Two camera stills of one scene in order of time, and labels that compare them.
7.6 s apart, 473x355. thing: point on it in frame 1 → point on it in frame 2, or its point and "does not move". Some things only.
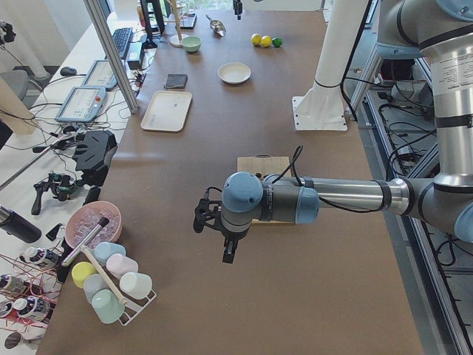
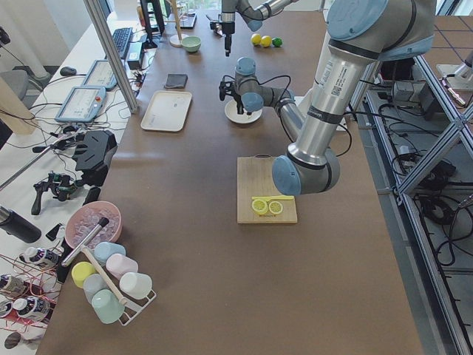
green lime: [277, 42] does not move
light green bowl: [191, 44] does not move
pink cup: [118, 265] does not move
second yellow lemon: [266, 41] does not move
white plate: [234, 72] → [232, 113]
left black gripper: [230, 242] → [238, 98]
